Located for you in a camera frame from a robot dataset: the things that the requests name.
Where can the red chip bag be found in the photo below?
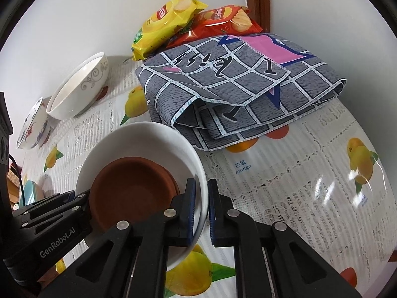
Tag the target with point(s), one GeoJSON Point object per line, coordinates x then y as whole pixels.
{"type": "Point", "coordinates": [217, 21]}

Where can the plain white bowl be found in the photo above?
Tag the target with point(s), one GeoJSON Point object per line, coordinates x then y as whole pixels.
{"type": "Point", "coordinates": [145, 139]}

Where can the blue patterned white bowl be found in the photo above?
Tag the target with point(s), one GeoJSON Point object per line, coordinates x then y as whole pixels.
{"type": "Point", "coordinates": [37, 127]}

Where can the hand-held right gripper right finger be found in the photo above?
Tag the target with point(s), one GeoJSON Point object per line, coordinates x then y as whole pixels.
{"type": "Point", "coordinates": [212, 220]}

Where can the small brown saucer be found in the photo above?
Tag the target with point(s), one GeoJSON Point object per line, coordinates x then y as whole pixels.
{"type": "Point", "coordinates": [133, 198]}
{"type": "Point", "coordinates": [170, 177]}

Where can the fruit print tablecloth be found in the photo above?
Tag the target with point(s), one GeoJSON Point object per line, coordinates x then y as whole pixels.
{"type": "Point", "coordinates": [294, 177]}

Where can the brown wooden door frame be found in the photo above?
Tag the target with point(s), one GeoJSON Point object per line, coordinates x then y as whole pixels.
{"type": "Point", "coordinates": [257, 0]}

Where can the white bowl grey scroll print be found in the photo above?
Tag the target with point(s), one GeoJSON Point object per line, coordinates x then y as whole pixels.
{"type": "Point", "coordinates": [86, 90]}

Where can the grey checked folded cloth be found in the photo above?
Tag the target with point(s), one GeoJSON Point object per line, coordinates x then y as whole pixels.
{"type": "Point", "coordinates": [232, 83]}

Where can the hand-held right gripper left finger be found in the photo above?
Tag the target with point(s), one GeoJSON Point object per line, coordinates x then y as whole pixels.
{"type": "Point", "coordinates": [191, 205]}

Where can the blue square plate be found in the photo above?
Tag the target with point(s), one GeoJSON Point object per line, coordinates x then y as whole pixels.
{"type": "Point", "coordinates": [29, 192]}

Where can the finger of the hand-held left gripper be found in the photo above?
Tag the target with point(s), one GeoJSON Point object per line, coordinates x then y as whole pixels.
{"type": "Point", "coordinates": [54, 199]}
{"type": "Point", "coordinates": [71, 211]}

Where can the yellow chip bag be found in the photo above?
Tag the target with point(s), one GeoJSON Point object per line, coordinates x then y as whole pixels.
{"type": "Point", "coordinates": [167, 18]}

